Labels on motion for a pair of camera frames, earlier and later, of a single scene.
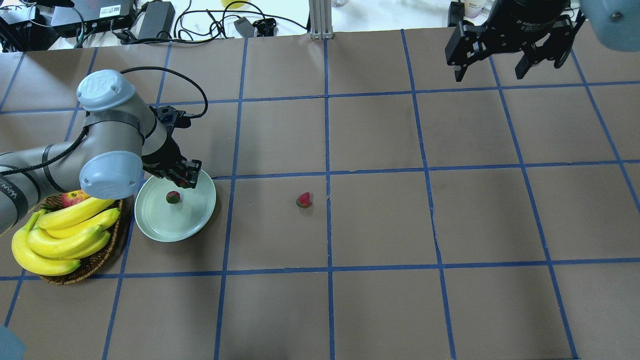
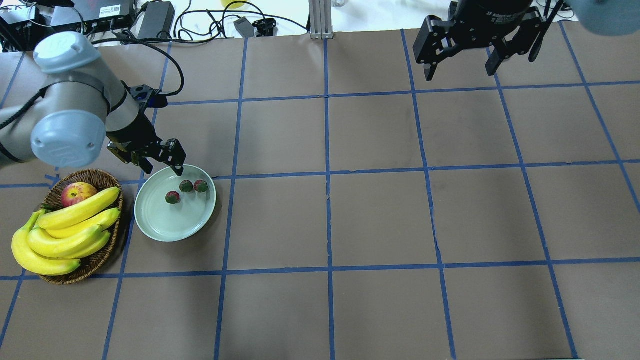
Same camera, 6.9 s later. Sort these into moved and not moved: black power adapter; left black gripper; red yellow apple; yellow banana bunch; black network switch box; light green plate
Moved: left black gripper
Not moved: black power adapter; yellow banana bunch; red yellow apple; light green plate; black network switch box
